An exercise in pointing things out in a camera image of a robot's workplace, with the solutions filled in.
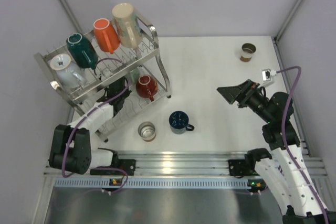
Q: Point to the red cup white interior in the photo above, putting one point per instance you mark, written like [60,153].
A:
[146,87]

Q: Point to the dark blue speckled mug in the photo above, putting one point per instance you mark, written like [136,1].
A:
[179,122]

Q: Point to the light blue mug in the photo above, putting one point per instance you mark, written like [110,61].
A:
[68,72]

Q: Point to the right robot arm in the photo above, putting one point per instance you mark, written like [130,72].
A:
[282,167]

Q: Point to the small tumbler cork band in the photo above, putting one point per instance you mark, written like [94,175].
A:
[247,52]

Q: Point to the steel tumbler cork base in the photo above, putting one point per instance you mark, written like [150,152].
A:
[147,131]

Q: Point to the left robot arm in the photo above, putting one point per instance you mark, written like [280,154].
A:
[71,150]

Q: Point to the dark green mug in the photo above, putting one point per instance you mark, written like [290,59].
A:
[82,51]

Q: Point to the tall beige floral mug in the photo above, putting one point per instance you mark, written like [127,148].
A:
[126,22]

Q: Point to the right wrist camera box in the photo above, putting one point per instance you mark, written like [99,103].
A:
[268,76]

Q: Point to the orange mug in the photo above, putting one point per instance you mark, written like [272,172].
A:
[106,35]

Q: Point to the aluminium mounting rail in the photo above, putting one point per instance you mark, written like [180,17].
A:
[181,163]

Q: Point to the stainless steel dish rack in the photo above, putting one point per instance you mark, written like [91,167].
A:
[111,68]

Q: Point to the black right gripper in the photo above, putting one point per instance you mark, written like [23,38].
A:
[232,93]

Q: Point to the mint green cup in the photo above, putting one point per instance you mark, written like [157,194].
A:
[133,76]

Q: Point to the slotted cable duct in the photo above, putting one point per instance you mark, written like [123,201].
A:
[190,183]

